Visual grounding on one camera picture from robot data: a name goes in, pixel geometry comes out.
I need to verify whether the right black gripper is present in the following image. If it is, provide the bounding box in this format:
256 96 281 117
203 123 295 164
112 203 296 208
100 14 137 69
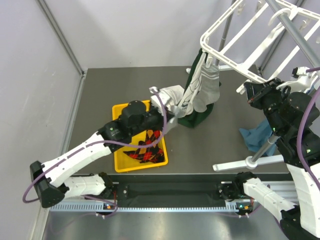
244 76 290 135

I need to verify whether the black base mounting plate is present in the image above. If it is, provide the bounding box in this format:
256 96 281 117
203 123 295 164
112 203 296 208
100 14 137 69
84 181 253 202

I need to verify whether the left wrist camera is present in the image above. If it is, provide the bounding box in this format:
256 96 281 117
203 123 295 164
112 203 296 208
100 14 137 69
149 86 171 114

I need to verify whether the blue cloth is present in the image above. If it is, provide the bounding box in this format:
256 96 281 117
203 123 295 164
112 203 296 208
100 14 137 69
239 119 273 153

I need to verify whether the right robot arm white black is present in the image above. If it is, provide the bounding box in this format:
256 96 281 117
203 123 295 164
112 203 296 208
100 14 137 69
232 78 320 240

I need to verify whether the aluminium cable duct rail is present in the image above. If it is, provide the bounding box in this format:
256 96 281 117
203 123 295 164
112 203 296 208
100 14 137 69
48 181 298 213

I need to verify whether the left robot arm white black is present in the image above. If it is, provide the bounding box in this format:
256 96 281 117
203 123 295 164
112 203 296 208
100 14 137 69
30 101 174 208

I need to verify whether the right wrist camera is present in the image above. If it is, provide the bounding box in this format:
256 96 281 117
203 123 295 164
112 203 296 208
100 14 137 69
276 66 320 93

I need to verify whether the white hanger clip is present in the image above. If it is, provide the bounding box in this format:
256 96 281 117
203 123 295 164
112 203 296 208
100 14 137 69
205 56 214 68

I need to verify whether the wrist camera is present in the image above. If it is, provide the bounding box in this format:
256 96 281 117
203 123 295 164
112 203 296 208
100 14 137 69
276 66 320 93
149 86 171 114

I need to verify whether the red black argyle sock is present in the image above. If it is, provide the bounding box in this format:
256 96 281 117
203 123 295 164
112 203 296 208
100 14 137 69
123 130 165 164

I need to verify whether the white clip hanger frame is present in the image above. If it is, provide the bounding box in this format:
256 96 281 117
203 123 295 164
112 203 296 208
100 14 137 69
207 0 320 81

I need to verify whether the green and white sock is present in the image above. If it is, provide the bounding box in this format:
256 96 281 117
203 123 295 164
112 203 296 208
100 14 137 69
178 49 214 129

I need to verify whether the grey striped sock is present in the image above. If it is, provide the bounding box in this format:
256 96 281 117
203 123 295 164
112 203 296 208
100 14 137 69
193 63 220 113

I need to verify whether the yellow plastic bin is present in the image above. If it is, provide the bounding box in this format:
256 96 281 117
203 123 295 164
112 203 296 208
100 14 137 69
112 100 169 173

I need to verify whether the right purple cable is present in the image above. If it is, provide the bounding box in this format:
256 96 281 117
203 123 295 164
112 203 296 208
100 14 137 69
296 67 320 183

